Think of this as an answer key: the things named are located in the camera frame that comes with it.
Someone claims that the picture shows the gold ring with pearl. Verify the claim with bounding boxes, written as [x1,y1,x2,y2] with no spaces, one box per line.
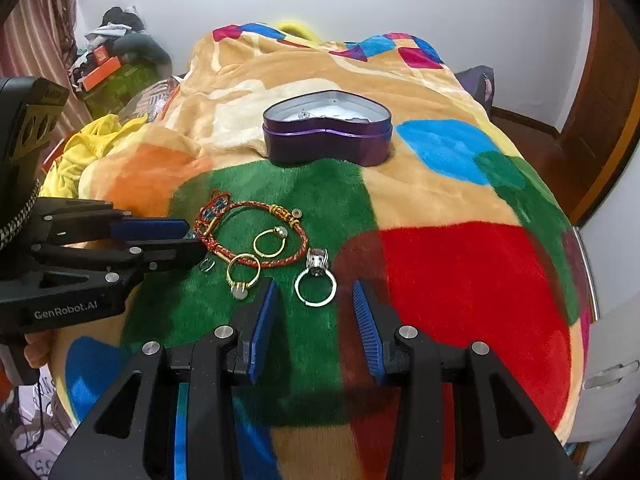
[253,227,289,257]

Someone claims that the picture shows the white plastic furniture panel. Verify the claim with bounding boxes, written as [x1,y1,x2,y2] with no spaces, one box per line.
[562,305,640,466]

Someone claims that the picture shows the orange box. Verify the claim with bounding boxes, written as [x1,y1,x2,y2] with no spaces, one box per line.
[72,46,123,93]

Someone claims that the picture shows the striped curtain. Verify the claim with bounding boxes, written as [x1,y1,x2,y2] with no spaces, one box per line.
[0,0,81,133]

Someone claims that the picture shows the purple heart-shaped tin box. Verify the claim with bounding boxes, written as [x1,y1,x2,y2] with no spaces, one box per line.
[262,89,393,167]

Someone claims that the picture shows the pile of dark clothes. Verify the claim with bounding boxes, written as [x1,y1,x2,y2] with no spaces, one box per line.
[84,6,173,67]

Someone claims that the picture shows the green box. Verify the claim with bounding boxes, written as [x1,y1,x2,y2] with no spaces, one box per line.
[82,60,161,117]

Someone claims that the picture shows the colourful patchwork plush blanket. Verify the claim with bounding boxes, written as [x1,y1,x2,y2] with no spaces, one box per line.
[50,22,597,480]

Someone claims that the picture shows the dark purple bag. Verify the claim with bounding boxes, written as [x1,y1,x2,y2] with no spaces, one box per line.
[457,66,497,108]

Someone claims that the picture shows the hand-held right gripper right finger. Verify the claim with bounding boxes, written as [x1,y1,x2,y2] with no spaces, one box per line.
[351,279,577,480]

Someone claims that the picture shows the yellow pillow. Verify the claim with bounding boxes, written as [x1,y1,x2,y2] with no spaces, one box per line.
[276,20,322,43]

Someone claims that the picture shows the printed white paper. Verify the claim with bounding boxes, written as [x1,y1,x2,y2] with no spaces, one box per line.
[7,362,76,478]

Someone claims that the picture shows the gold ring with pale stone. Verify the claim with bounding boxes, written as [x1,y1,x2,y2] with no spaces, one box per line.
[227,254,261,302]

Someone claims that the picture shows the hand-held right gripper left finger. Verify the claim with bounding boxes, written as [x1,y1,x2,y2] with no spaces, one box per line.
[50,279,279,480]

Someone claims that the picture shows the person's left hand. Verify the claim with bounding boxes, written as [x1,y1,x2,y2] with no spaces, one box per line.
[24,331,52,370]

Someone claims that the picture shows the brown wooden door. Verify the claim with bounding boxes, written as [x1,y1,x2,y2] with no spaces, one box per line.
[555,0,640,226]

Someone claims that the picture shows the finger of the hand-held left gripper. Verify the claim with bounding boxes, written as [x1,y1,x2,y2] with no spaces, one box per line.
[35,199,187,247]
[30,238,204,289]

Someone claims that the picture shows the silver ring with large gem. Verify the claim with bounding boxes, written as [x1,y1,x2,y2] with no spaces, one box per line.
[294,248,337,308]

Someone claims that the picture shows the yellow cloth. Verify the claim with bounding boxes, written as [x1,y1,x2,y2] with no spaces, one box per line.
[39,112,150,198]

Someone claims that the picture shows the red braided beaded bracelet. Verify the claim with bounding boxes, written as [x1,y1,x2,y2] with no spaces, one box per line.
[195,189,309,269]

